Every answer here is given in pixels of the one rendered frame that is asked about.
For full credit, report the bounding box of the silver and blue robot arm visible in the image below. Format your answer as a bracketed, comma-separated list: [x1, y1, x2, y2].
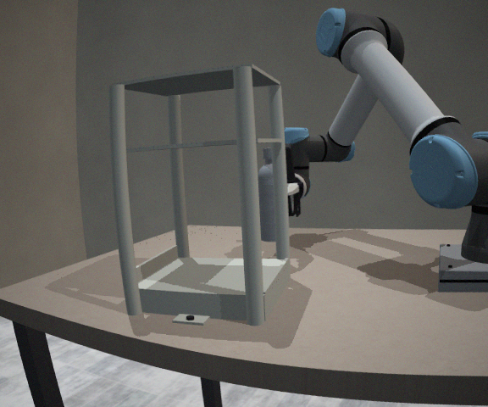
[284, 8, 488, 264]

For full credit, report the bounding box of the grey bottle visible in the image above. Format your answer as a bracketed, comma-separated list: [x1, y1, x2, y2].
[258, 148, 276, 242]

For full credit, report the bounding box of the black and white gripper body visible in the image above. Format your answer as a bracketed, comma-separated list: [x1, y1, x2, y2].
[287, 177, 303, 217]

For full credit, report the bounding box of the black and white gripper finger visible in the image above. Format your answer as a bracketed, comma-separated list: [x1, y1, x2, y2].
[287, 181, 303, 213]

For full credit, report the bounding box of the grey shelving unit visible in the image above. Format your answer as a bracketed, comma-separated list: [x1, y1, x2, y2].
[108, 64, 291, 326]

